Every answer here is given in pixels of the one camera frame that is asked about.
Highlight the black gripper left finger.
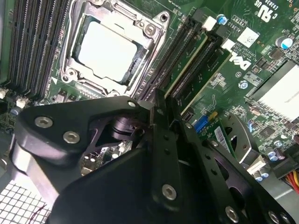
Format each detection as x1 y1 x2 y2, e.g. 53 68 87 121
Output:
10 90 184 210

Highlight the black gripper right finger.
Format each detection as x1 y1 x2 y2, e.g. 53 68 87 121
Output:
166 97 294 224

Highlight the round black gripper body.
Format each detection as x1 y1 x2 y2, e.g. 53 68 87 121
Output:
48 116 224 224

